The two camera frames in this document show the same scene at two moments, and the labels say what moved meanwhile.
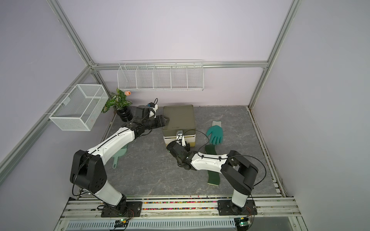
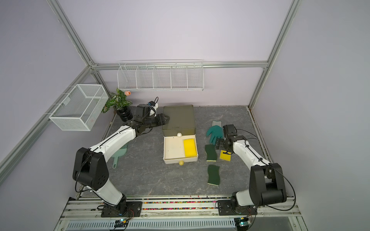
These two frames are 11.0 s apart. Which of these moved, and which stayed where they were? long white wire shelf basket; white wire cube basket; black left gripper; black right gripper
Moved: black right gripper
Stayed: long white wire shelf basket; white wire cube basket; black left gripper
